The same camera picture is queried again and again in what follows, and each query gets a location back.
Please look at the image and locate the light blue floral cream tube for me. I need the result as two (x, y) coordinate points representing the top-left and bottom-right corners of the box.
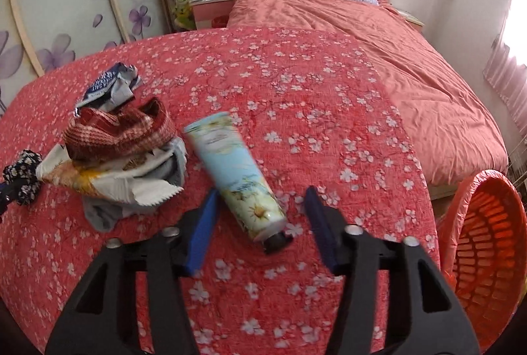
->
(182, 112), (295, 254)

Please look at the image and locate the pink curtain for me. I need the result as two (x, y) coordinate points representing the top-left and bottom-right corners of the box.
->
(484, 0), (527, 133)

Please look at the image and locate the orange plastic basket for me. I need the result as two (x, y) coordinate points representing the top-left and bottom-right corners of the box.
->
(436, 169), (527, 353)

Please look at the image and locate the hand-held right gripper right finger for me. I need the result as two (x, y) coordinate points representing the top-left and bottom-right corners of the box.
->
(304, 185), (482, 355)

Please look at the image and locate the black floral scrunchie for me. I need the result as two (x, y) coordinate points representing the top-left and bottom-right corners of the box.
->
(2, 149), (44, 206)

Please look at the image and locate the flower print sliding wardrobe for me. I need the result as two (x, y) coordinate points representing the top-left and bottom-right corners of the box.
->
(0, 0), (174, 117)

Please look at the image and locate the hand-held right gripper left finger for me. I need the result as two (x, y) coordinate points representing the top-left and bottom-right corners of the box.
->
(44, 188), (221, 355)

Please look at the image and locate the bed with orange duvet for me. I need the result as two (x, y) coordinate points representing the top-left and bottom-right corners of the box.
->
(226, 0), (509, 199)

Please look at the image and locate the red floral tablecloth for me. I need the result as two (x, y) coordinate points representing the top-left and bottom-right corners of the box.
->
(0, 25), (439, 355)

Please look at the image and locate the blue and white snack wrapper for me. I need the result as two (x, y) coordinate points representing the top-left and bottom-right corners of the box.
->
(74, 62), (143, 114)

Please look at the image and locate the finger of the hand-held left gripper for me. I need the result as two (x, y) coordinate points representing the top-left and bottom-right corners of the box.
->
(0, 182), (11, 222)

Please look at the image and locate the white printed plastic wrapper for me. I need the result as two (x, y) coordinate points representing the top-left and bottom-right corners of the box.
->
(36, 138), (188, 209)

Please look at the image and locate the grey cloth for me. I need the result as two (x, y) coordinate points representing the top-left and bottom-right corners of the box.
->
(82, 138), (188, 232)

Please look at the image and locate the red plaid cloth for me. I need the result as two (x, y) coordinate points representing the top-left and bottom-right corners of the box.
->
(62, 97), (176, 164)

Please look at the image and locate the pink and white nightstand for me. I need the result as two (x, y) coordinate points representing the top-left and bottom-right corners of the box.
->
(395, 9), (425, 28)
(190, 0), (237, 30)

